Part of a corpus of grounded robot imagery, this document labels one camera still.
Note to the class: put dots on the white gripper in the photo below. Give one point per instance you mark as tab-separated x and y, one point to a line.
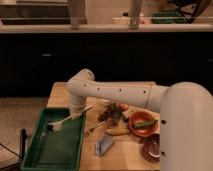
76	106

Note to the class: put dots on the white handled brush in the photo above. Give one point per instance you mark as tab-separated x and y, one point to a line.
58	125

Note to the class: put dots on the green plastic tray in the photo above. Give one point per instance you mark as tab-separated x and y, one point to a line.
55	150

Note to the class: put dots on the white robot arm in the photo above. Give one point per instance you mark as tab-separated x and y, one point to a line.
185	109

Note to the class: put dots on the metal fork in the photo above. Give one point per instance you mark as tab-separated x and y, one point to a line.
91	130

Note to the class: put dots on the bunch of dark grapes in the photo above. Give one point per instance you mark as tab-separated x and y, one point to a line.
111	114

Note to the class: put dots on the yellow banana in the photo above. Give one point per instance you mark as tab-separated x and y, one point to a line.
117	131

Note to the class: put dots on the blue grey cloth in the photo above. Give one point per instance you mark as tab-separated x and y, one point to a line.
103	144

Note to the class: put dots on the orange carrot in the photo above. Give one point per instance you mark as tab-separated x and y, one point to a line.
123	107

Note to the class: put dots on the wooden cutting board table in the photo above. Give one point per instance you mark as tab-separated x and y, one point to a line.
124	155

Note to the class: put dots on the orange bowl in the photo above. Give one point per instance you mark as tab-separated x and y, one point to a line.
142	116

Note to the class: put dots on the dark cabinet counter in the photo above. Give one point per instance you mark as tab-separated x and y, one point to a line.
32	60

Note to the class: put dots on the green pepper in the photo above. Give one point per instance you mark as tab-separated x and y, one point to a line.
143	125

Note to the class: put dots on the dark red bowl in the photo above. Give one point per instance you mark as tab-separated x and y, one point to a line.
150	150

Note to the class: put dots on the green bin on counter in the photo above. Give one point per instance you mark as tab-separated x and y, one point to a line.
168	17

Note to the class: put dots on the black post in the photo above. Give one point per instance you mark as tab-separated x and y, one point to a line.
23	137

